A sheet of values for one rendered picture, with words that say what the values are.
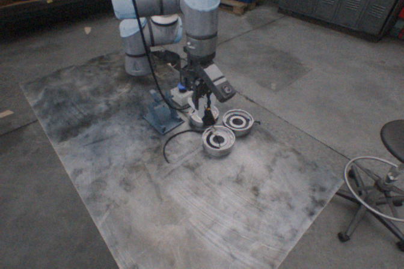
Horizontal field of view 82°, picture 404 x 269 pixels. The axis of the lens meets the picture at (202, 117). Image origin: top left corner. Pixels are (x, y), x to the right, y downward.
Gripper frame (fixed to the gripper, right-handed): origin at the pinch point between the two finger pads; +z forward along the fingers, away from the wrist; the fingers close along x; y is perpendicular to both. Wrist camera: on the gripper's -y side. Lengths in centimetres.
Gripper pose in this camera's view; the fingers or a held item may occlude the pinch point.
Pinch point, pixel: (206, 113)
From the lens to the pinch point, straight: 70.5
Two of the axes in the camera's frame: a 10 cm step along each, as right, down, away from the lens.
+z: 0.0, 7.3, 6.9
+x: -7.3, 4.6, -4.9
